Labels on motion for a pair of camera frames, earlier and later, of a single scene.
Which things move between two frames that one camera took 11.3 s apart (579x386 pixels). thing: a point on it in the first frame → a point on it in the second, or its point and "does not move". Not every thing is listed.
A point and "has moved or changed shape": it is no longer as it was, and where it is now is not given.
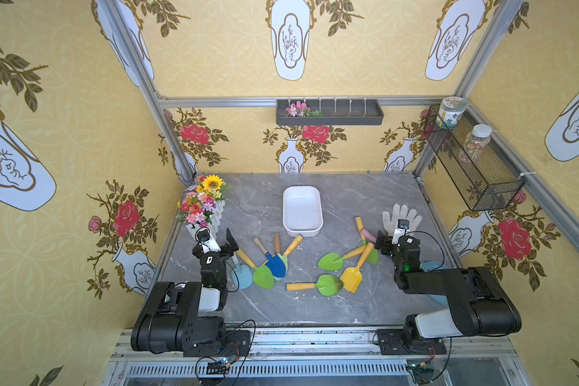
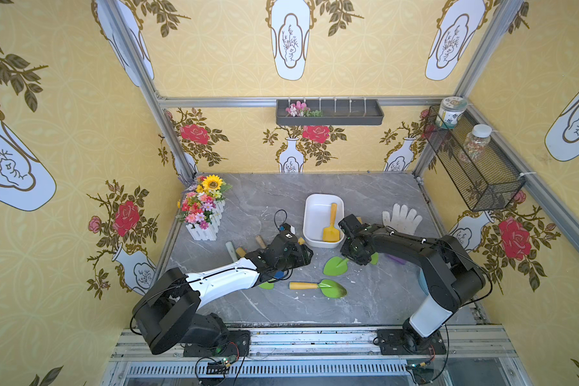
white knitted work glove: (400, 213) does not move
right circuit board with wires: (421, 374) does not move
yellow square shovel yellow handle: (353, 278) → (332, 233)
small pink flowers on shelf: (301, 109) does not move
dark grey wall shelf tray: (336, 112) does not move
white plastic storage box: (302, 210) → (317, 216)
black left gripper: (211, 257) → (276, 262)
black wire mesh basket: (478, 170) does not move
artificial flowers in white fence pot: (203, 203) does not move
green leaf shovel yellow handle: (333, 261) has moved or changed shape
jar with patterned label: (450, 108) does not move
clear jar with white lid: (477, 141) does not move
